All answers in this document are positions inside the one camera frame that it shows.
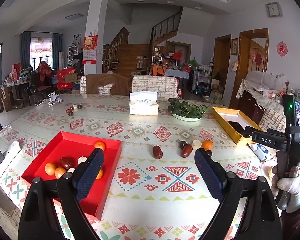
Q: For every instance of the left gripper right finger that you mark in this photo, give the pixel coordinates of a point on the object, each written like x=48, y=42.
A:
x=260, y=219

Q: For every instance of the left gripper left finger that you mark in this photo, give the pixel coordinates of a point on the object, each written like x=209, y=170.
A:
x=39, y=218

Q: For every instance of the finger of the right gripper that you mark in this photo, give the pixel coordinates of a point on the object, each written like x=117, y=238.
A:
x=275, y=132
x=273, y=141

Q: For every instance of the large red jujube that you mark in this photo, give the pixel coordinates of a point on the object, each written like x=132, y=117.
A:
x=65, y=163

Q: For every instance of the orange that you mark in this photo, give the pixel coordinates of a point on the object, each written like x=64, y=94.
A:
x=50, y=169
x=100, y=174
x=59, y=172
x=99, y=144
x=207, y=145

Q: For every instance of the small dark fruits pile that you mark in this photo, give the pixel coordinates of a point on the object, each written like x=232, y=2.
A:
x=71, y=110

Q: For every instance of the white gloved right hand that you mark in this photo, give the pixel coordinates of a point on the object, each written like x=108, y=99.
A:
x=289, y=185

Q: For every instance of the right brick pattern chair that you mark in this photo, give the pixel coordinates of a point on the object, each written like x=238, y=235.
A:
x=273, y=120

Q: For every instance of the white blue wipes pack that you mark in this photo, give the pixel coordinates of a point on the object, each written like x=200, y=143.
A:
x=263, y=152

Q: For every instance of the orange in tray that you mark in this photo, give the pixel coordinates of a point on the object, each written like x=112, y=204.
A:
x=50, y=169

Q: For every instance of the yellow cardboard box lid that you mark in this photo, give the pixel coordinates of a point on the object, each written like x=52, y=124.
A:
x=234, y=123

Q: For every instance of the beige cake in tray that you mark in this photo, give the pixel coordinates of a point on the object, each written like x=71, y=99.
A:
x=81, y=159

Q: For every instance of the small dark date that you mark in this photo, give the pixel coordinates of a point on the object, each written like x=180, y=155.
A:
x=209, y=153

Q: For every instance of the dark plum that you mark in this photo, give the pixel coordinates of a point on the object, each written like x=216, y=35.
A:
x=182, y=144

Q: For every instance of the plate of green vegetables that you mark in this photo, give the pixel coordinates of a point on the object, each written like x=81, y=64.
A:
x=183, y=110

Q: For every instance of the red jujube left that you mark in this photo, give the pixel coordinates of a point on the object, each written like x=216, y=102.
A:
x=157, y=152

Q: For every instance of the white brick pattern chair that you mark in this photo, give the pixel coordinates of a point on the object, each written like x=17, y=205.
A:
x=165, y=86

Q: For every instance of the white tissue box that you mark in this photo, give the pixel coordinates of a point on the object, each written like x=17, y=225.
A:
x=143, y=103

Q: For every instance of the brown wooden chair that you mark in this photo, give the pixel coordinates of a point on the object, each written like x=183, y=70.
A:
x=104, y=84

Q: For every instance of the gripper mounted camera box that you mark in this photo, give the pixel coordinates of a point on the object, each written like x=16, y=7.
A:
x=291, y=109

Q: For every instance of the red paper wall decoration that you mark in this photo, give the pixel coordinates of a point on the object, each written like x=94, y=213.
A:
x=282, y=49

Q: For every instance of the wall clock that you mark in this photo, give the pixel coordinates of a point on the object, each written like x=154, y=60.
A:
x=274, y=9

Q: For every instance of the red wall calendar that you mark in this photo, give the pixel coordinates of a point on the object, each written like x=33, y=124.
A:
x=90, y=49

